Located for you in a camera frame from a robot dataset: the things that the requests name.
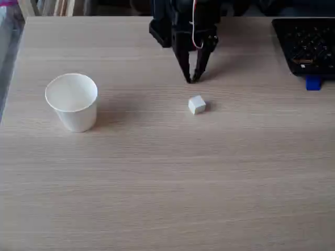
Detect white cube block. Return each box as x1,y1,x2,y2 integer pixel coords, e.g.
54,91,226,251
187,95,207,116

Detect black keyboard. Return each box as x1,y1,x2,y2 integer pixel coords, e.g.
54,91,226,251
271,17,335,78

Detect small blue plastic part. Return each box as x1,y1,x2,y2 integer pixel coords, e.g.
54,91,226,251
305,75,322,91

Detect pale wooden frames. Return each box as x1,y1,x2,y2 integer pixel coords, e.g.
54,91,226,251
19,0,79,17

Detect white paper cup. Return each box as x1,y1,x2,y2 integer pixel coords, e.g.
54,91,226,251
44,73,98,133

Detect clear plastic bag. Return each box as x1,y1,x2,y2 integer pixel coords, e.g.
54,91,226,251
0,0,26,53

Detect white and red cable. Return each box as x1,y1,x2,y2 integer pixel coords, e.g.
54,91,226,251
192,0,205,50

